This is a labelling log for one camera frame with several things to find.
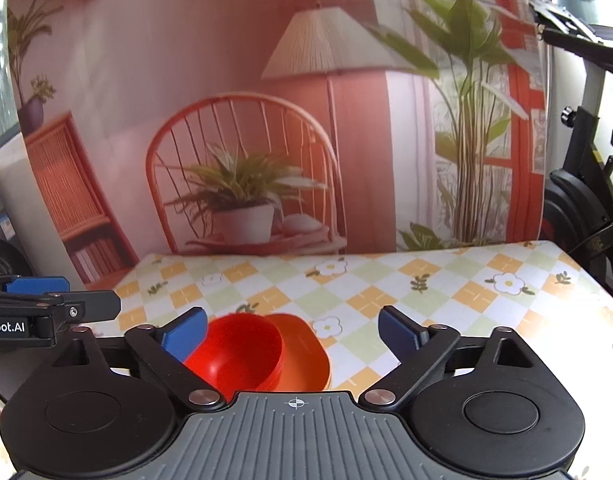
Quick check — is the printed room backdrop cloth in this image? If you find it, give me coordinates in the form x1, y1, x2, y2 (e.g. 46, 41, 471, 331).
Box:
7, 0, 545, 288

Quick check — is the red bowl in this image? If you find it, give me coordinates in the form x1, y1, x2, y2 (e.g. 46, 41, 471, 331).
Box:
184, 313, 285, 401

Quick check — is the washing machine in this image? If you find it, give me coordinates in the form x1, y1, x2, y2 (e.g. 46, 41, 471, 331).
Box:
0, 148, 43, 401

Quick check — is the black exercise bike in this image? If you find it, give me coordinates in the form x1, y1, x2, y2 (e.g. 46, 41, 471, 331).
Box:
529, 0, 613, 296

